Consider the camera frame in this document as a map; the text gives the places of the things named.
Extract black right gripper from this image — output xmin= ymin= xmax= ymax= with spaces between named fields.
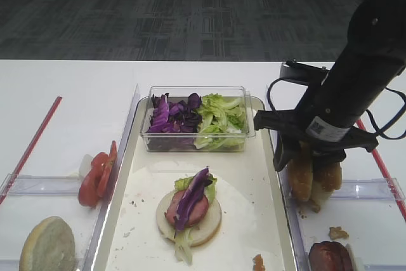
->
xmin=254 ymin=110 xmax=378 ymax=171

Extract sesame top bun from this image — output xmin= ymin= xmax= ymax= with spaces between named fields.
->
xmin=287 ymin=142 xmax=313 ymax=202

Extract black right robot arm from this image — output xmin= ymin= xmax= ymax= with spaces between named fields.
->
xmin=254 ymin=0 xmax=405 ymax=171

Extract bread crumb piece right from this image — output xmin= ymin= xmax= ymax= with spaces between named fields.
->
xmin=328 ymin=226 xmax=349 ymax=241

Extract green lettuce pieces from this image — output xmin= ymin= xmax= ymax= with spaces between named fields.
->
xmin=194 ymin=93 xmax=247 ymax=151

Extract meat patty lower right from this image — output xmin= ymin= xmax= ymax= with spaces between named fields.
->
xmin=308 ymin=241 xmax=353 ymax=271

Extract pink meat patty on bun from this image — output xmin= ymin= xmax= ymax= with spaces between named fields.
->
xmin=164 ymin=190 xmax=209 ymax=228

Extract red tomato slices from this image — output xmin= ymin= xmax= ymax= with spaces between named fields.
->
xmin=77 ymin=140 xmax=117 ymax=208

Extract red rod right side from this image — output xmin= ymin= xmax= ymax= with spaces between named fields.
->
xmin=355 ymin=117 xmax=406 ymax=218

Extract red rod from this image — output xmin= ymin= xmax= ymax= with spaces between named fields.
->
xmin=355 ymin=117 xmax=406 ymax=218
xmin=0 ymin=96 xmax=63 ymax=204

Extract white metal tray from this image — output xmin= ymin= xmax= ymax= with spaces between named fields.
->
xmin=83 ymin=99 xmax=297 ymax=270

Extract clear plastic divider right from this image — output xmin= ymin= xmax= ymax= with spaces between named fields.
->
xmin=331 ymin=178 xmax=405 ymax=202

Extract clear plastic divider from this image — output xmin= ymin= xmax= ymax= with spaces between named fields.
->
xmin=331 ymin=178 xmax=405 ymax=202
xmin=1 ymin=174 xmax=82 ymax=196

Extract purple cabbage leaf on patty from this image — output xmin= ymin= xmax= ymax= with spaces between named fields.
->
xmin=174 ymin=167 xmax=212 ymax=232

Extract food scrap on tray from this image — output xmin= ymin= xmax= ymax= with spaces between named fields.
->
xmin=252 ymin=254 xmax=266 ymax=271

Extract bottom bun on tray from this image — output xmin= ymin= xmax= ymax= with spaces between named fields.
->
xmin=155 ymin=190 xmax=222 ymax=247

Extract clear plastic salad container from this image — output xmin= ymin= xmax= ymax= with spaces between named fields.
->
xmin=140 ymin=86 xmax=256 ymax=152

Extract purple cabbage pieces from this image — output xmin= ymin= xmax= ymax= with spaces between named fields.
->
xmin=147 ymin=93 xmax=202 ymax=133

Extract red rod left side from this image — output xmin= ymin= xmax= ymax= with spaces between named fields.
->
xmin=0 ymin=96 xmax=63 ymax=204

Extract bun half left side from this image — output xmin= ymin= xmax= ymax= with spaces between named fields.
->
xmin=19 ymin=216 xmax=76 ymax=271

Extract clear plastic divider upper left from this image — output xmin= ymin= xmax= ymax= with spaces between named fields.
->
xmin=1 ymin=174 xmax=82 ymax=196

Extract clear plastic rail left of tray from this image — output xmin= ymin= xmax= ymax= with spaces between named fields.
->
xmin=77 ymin=84 xmax=140 ymax=270

